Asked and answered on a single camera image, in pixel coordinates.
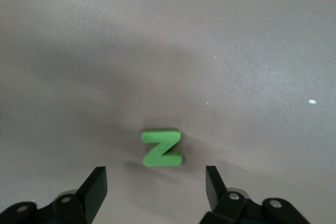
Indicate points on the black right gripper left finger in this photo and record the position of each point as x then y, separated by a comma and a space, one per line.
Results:
86, 197

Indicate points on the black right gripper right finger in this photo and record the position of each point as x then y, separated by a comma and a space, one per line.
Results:
225, 208

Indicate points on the green foam letter N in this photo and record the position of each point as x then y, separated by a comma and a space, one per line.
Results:
157, 136

